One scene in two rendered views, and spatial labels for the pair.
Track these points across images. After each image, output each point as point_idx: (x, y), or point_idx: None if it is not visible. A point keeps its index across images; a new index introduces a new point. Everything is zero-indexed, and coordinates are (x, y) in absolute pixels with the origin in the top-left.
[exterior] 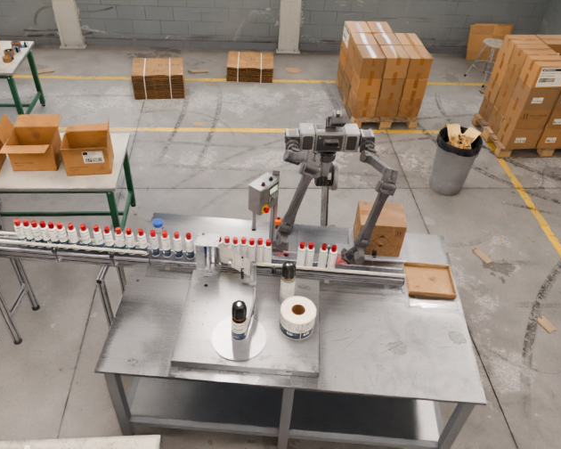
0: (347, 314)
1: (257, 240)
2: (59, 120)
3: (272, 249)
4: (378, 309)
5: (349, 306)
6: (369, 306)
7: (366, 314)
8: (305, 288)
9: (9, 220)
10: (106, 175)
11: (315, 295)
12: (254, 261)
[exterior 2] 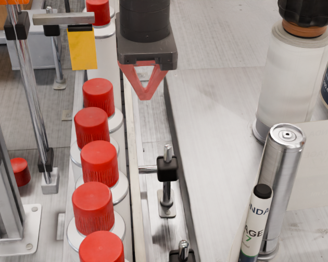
0: (249, 41)
1: (98, 127)
2: None
3: (177, 56)
4: (208, 5)
5: (218, 40)
6: (203, 15)
7: (230, 18)
8: (210, 93)
9: None
10: None
11: (231, 73)
12: (271, 131)
